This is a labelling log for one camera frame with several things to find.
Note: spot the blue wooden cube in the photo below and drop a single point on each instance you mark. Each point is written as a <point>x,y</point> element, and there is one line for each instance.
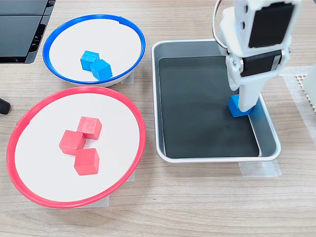
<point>89,59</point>
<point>101,70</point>
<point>234,108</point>

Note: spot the red wooden cube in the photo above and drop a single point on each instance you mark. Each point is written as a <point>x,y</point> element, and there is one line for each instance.
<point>71,142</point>
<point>86,161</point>
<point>89,126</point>

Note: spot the black tray liner mat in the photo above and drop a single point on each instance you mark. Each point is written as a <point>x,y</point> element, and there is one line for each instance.
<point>197,111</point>

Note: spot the silver metal tray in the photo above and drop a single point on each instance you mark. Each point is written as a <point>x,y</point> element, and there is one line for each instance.
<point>177,48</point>

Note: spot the translucent tape sheet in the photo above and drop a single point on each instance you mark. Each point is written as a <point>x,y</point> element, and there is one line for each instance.
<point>291,89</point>

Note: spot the white mesh mat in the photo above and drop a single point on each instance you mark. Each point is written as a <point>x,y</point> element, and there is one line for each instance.
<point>300,79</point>

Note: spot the translucent tape strip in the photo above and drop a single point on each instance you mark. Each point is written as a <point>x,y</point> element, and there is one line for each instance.
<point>102,201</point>
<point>129,78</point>
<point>132,176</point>
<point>259,169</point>

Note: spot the blue-rimmed white dish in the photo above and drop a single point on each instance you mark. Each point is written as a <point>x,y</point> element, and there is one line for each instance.
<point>98,34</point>

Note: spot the red-rimmed white dish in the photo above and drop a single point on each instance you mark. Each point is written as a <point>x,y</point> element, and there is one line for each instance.
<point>49,172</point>

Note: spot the black electronic device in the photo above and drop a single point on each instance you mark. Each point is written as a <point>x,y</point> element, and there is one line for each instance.
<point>14,37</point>

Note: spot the black rounded foot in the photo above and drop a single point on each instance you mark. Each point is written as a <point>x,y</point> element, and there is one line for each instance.
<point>3,106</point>

